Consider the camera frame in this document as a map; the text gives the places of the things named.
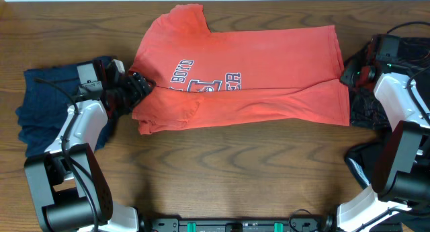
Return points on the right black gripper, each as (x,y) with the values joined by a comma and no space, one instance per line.
(347,77)

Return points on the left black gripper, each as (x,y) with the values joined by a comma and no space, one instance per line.
(137,95)

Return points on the orange printed t-shirt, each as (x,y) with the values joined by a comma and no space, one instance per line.
(205,79)

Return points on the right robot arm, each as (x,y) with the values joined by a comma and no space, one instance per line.
(399,185)

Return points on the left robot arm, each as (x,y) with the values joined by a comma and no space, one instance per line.
(67,185)

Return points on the black patterned garment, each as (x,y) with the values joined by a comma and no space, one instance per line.
(400,90)

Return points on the folded navy blue garment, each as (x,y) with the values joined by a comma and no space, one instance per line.
(44,108)

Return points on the black garment with white stripe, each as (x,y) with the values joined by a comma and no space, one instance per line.
(361,160)

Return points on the black mounting rail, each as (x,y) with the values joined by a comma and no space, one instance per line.
(297,222)

